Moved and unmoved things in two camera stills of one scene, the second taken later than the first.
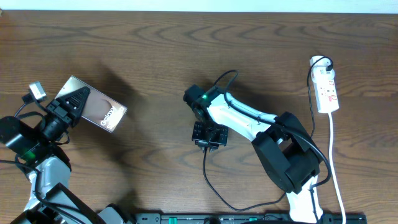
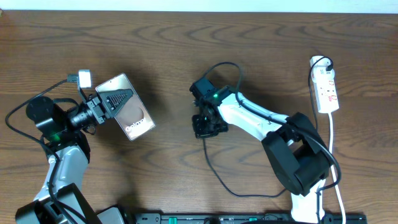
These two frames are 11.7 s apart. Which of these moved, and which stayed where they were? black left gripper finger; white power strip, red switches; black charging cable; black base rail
Moved: black charging cable; black left gripper finger
Stayed: black base rail; white power strip, red switches
